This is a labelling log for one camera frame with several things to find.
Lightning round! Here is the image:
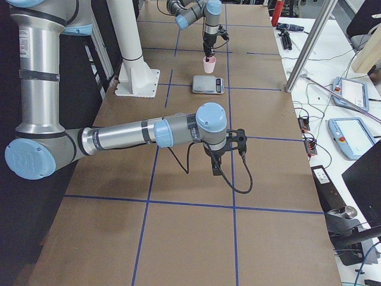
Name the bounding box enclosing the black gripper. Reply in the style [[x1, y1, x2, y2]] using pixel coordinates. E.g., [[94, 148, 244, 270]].
[[204, 145, 227, 176], [203, 33, 217, 61]]

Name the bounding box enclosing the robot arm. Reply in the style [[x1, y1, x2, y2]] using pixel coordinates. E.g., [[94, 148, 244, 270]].
[[166, 0, 229, 63], [4, 1, 228, 180]]

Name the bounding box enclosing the digital kitchen scale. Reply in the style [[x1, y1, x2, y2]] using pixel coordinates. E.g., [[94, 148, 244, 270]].
[[192, 75, 224, 94]]

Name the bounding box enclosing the black tripod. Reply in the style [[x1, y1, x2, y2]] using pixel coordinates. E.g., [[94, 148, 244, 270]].
[[279, 28, 292, 50]]

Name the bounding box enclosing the red cylinder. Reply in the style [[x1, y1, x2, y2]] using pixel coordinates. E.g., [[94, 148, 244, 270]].
[[271, 0, 284, 27]]

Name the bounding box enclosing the blue plaid cloth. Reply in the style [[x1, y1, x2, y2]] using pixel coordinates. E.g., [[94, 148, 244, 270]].
[[276, 23, 304, 32]]

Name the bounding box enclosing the orange black connector block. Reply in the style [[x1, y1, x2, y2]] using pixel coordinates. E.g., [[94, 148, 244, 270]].
[[297, 117, 310, 133]]

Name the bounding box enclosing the black box white label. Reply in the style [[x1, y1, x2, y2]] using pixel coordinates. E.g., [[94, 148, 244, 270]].
[[311, 165, 346, 213]]

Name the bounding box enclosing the near blue teach pendant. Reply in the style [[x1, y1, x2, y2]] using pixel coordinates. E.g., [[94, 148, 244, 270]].
[[328, 117, 376, 160]]

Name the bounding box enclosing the blue teach pendant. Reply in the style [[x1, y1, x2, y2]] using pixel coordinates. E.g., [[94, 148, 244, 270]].
[[328, 117, 376, 160], [332, 77, 370, 111]]

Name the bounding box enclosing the black monitor corner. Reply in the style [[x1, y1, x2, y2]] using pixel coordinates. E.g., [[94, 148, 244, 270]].
[[342, 142, 381, 226]]

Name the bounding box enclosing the far blue teach pendant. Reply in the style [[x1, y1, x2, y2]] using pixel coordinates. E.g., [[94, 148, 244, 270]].
[[332, 77, 370, 111]]

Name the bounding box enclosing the black clamp stand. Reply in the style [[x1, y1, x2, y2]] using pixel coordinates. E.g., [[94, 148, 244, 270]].
[[324, 206, 380, 266]]

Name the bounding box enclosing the grey office chair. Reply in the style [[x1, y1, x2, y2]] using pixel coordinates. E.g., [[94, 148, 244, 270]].
[[346, 0, 380, 51]]

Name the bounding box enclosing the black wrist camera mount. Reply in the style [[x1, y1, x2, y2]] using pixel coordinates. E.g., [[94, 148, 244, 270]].
[[223, 128, 247, 157], [217, 25, 229, 42]]

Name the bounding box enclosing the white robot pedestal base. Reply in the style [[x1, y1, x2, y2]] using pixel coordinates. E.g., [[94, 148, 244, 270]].
[[107, 0, 160, 98]]

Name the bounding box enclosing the aluminium frame post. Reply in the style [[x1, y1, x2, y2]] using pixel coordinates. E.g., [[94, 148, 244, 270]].
[[285, 0, 338, 93]]

